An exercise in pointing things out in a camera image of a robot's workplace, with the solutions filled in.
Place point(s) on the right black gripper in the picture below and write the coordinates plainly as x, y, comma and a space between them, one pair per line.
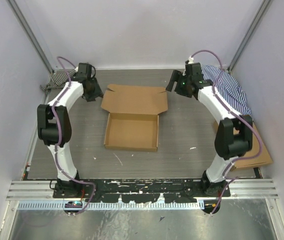
176, 77

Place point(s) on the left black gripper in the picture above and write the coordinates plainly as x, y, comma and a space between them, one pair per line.
97, 93

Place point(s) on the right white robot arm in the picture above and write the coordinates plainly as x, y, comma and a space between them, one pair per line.
220, 109

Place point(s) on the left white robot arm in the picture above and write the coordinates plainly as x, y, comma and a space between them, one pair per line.
54, 125

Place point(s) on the grey striped cloth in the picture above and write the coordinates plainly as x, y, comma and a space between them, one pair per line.
57, 81

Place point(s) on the blue striped cloth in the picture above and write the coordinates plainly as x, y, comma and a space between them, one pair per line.
228, 88

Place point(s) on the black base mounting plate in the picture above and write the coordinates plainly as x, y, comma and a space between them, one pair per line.
174, 190

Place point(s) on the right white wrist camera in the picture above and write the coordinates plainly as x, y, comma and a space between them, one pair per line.
190, 60

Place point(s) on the right aluminium corner post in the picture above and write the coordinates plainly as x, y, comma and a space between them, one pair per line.
262, 10

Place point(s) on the aluminium corner post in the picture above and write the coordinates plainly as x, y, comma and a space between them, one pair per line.
262, 10
30, 34

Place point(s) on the left aluminium corner post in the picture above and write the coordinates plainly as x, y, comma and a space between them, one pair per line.
30, 34

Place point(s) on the aluminium rail frame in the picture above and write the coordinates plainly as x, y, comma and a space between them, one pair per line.
243, 188

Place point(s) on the white slotted cable duct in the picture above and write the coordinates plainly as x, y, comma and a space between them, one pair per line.
74, 205

